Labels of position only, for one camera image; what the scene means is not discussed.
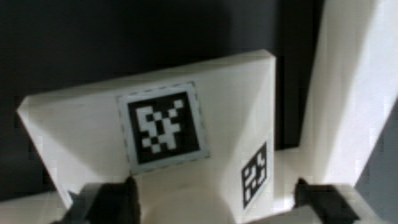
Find white lamp base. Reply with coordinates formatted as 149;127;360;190
17;50;275;224

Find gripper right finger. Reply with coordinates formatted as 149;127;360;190
293;179;360;224

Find white front rail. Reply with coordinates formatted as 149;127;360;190
0;191;71;224

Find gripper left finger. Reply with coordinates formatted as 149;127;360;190
55;177;140;224

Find white right rail block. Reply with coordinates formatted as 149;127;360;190
275;0;398;184

